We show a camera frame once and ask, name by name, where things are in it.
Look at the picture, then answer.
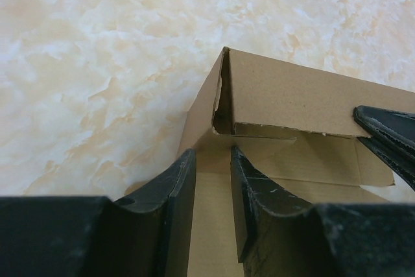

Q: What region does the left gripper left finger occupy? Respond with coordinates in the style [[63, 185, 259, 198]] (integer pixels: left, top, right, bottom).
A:
[[1, 149, 196, 276]]

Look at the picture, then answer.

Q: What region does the brown cardboard box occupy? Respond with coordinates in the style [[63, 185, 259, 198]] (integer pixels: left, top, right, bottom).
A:
[[178, 47, 414, 276]]

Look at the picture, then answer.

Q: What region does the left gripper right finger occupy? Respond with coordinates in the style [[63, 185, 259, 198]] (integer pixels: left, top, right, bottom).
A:
[[230, 147, 414, 276]]

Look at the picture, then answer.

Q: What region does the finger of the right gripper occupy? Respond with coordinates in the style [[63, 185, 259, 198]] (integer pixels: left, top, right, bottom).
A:
[[358, 138, 414, 189], [353, 105, 414, 160]]

